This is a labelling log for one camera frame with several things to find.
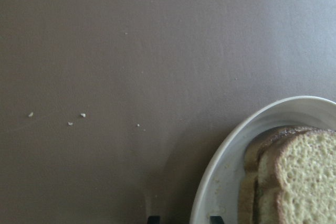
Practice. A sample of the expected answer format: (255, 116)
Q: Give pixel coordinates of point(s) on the bread slice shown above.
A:
(296, 179)
(253, 153)

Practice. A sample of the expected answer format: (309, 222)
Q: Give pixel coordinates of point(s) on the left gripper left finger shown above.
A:
(153, 220)

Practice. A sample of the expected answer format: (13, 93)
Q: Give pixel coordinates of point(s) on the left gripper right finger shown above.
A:
(215, 220)

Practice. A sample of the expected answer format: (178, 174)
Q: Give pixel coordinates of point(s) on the white round plate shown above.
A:
(217, 194)

